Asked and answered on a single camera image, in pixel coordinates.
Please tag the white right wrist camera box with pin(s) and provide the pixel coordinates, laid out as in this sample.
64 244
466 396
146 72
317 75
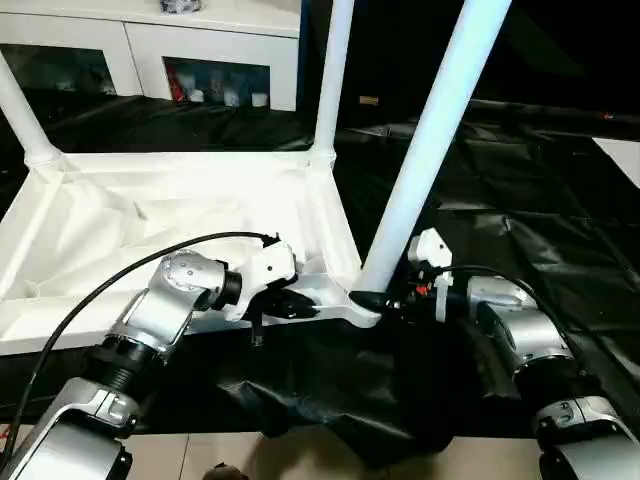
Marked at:
430 250

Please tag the white cabinet with glass doors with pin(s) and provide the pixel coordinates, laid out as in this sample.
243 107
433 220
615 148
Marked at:
120 40

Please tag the white plastic table top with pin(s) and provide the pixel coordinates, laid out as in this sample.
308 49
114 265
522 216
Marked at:
150 200

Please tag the black plastic mat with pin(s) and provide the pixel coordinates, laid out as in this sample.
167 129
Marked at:
540 220

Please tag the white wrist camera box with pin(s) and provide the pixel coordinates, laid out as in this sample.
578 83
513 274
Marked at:
265 268
430 250

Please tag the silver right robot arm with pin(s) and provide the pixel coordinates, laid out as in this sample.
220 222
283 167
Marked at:
520 330

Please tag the long black bar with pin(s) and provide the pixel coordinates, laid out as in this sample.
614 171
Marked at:
560 112

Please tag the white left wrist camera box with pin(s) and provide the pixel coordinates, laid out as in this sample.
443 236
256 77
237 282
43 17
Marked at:
265 268

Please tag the small tan label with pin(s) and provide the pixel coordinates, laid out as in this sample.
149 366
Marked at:
369 100

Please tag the grey object on cabinet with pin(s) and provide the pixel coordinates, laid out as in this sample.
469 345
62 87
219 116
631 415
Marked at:
180 5

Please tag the white plastic table leg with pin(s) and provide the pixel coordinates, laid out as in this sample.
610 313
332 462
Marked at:
440 130
22 110
333 70

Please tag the red bottle in cabinet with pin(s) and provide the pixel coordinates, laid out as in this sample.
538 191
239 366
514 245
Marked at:
178 88

